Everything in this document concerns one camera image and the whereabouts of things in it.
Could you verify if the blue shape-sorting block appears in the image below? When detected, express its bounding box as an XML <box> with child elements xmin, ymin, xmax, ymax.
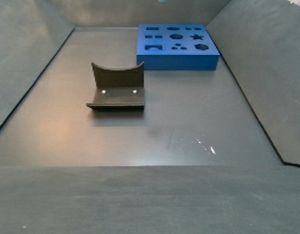
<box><xmin>136</xmin><ymin>24</ymin><xmax>220</xmax><ymax>70</ymax></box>

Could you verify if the black curved holder stand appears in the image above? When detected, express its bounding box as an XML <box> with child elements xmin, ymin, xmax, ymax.
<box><xmin>87</xmin><ymin>63</ymin><xmax>146</xmax><ymax>110</ymax></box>

